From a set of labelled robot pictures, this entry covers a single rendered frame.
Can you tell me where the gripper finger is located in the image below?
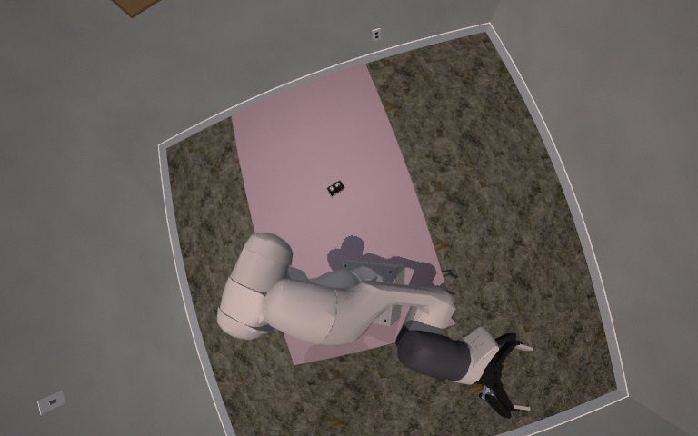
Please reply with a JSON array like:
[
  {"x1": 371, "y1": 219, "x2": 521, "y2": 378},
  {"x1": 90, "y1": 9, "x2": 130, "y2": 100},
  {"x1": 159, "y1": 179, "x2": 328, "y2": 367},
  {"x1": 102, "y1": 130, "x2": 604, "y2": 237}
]
[
  {"x1": 495, "y1": 333, "x2": 533, "y2": 367},
  {"x1": 479, "y1": 373, "x2": 530, "y2": 419}
]

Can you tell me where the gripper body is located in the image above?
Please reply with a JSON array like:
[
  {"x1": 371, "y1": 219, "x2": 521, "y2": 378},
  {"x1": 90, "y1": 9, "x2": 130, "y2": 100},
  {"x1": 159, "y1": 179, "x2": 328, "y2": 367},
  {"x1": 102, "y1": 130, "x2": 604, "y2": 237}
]
[{"x1": 475, "y1": 354, "x2": 503, "y2": 388}]

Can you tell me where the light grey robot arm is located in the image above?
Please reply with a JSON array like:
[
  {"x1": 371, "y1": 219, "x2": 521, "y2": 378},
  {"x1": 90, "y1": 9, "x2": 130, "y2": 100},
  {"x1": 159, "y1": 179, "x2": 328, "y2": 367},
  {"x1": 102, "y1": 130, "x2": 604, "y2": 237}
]
[{"x1": 217, "y1": 233, "x2": 499, "y2": 385}]

